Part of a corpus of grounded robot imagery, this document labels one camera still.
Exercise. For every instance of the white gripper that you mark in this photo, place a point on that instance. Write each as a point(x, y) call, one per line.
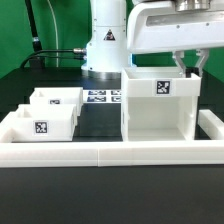
point(157, 26)

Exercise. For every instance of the white drawer cabinet box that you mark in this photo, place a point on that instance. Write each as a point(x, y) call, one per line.
point(158, 103)

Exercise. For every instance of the white drawer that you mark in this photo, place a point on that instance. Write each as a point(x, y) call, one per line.
point(58, 95)
point(33, 123)

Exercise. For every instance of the white front drawer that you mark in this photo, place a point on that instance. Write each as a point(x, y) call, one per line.
point(33, 123)

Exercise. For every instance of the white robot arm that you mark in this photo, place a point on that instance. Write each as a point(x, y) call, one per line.
point(107, 52)

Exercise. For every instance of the white fiducial marker plate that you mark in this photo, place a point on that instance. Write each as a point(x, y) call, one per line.
point(101, 96)

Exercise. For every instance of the white U-shaped table fence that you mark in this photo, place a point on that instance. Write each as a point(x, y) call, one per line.
point(99, 154)

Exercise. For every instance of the black pole stand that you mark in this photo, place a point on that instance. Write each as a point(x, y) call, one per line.
point(36, 62)

